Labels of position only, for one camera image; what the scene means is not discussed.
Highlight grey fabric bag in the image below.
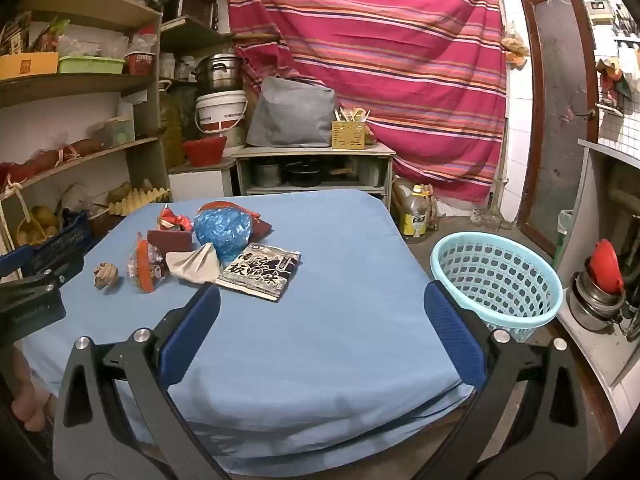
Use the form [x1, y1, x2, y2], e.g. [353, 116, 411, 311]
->
[246, 76, 337, 148]

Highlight yellow egg tray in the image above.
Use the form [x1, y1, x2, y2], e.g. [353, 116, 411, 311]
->
[107, 187, 173, 217]

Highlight small steel pot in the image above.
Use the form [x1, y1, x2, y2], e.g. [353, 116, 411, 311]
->
[252, 160, 281, 188]

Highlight yellow-label oil bottle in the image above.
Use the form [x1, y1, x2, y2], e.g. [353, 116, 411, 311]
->
[402, 185, 430, 238]

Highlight stacked steel pots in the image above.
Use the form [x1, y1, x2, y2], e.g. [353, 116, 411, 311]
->
[567, 260, 626, 333]

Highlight teal plastic laundry basket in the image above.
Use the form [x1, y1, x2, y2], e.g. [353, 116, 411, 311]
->
[430, 231, 564, 343]

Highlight beige paper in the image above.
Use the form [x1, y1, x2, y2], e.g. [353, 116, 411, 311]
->
[165, 242, 223, 281]

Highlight brown round object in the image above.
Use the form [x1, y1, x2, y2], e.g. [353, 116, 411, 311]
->
[197, 201, 261, 221]

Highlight red mesh produce bag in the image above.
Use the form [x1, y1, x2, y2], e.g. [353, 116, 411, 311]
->
[0, 139, 107, 182]

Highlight small red basket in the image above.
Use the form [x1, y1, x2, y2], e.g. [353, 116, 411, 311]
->
[125, 50, 156, 76]

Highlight blue plastic crate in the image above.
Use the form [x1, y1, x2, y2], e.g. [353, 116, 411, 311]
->
[0, 210, 93, 281]

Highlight red plastic basin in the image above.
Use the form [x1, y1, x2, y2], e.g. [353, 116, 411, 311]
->
[182, 136, 228, 167]

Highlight steel cooking pot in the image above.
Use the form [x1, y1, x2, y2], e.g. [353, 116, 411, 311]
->
[194, 52, 247, 93]

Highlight colourful hanging rags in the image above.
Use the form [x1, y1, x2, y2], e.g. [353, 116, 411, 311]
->
[595, 55, 632, 111]

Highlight white counter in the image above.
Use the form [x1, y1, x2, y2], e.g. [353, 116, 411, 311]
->
[555, 139, 640, 401]

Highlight blue plastic bag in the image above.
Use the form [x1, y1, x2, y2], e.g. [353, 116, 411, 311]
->
[193, 208, 253, 263]

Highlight black snack packet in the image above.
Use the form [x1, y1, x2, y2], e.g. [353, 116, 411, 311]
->
[216, 244, 302, 302]

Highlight red striped curtain cloth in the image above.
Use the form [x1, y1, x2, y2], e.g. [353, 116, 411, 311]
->
[225, 0, 508, 204]

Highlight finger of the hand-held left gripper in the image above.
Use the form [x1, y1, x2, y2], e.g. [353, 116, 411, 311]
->
[19, 252, 86, 293]

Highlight red plastic lid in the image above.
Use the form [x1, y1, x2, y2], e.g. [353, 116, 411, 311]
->
[587, 239, 625, 293]

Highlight person's left hand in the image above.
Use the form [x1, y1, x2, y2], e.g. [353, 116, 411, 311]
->
[10, 349, 52, 432]

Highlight pale green container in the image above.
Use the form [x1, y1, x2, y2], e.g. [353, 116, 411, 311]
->
[107, 115, 136, 143]

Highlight large yellow oil jug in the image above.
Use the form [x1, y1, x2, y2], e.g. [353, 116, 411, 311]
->
[159, 87, 186, 171]

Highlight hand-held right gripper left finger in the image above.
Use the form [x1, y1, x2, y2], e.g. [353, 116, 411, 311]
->
[52, 284, 236, 480]

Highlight maroon scouring pad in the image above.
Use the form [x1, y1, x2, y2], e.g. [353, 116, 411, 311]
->
[147, 229, 193, 261]

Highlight green plastic tray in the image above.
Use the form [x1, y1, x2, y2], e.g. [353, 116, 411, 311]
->
[57, 55, 126, 75]

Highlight black pan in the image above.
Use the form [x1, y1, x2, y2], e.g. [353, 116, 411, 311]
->
[285, 160, 323, 187]

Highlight clear orange snack bag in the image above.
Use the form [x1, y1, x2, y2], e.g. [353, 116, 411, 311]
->
[126, 232, 166, 293]

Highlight white enamel pot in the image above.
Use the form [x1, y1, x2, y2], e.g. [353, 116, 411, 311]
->
[357, 157, 383, 187]

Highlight brown framed door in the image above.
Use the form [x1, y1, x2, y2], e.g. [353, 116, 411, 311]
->
[515, 0, 601, 257]

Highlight bundle of wooden chopsticks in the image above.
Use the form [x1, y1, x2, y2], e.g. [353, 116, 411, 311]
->
[335, 105, 372, 123]

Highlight loose potatoes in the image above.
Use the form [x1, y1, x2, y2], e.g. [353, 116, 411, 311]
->
[107, 179, 153, 203]

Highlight white plastic bucket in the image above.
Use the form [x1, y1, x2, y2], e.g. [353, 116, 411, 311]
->
[195, 91, 248, 136]

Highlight brown paper ball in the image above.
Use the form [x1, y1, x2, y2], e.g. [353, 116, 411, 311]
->
[93, 261, 119, 291]

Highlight red wrapper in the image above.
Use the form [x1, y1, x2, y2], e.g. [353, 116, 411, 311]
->
[157, 203, 196, 233]

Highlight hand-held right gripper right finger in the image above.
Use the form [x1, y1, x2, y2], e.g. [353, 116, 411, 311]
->
[410, 280, 593, 480]

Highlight yellow box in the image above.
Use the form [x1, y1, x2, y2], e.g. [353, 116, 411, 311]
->
[0, 52, 60, 81]

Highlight white box cabinet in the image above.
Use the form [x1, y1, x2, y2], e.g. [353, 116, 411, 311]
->
[168, 157, 236, 200]

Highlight yellow chopstick holder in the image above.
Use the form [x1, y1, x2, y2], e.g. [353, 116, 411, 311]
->
[332, 120, 368, 150]

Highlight dark wooden shelf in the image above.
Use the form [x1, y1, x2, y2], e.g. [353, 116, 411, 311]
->
[160, 0, 236, 86]

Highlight wooden side shelf unit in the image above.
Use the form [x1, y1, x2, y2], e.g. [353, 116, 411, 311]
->
[231, 142, 397, 206]

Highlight basket of potatoes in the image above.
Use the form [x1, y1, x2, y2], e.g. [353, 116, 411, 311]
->
[15, 204, 63, 247]

